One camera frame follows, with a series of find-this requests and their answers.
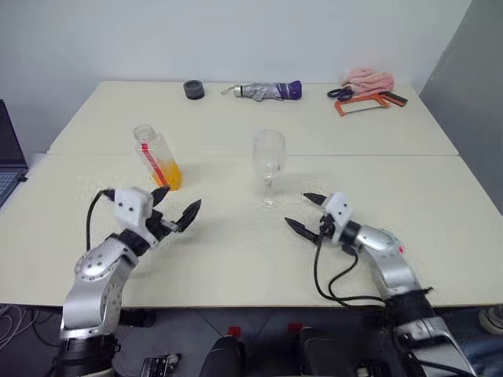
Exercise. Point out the orange hacksaw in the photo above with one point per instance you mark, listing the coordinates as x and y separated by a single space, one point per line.
380 98

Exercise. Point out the black blue scissors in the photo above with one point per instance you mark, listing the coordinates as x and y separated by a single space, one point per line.
340 93

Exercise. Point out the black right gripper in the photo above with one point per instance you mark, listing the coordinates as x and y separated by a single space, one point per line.
326 229

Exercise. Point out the orange juice bottle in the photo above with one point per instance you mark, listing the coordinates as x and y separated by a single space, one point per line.
163 165

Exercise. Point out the dark grey laptop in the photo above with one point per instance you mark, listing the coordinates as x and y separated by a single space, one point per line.
9 149

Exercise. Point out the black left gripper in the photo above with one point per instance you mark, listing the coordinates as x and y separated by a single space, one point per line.
161 225

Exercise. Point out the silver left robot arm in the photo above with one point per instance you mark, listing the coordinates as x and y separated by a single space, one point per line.
94 279

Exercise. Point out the pink fluffy towel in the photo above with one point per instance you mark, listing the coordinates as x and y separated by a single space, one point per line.
369 79

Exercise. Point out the folded silver purple umbrella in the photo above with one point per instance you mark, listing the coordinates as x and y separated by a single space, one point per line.
263 90

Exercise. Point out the dark rounded shape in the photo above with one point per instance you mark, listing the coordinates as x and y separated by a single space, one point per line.
324 353
223 357

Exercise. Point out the clear wine glass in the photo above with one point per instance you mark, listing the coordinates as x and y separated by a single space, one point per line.
268 153

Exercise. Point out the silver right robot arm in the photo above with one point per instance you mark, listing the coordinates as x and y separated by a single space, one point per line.
393 267

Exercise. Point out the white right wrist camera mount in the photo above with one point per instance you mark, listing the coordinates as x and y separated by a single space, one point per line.
338 212

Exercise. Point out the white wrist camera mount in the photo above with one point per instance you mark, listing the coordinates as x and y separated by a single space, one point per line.
338 212
131 206

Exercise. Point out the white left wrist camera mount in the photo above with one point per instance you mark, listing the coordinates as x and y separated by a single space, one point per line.
131 206

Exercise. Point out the black base with caster wheel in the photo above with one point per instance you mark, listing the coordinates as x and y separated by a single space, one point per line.
161 365

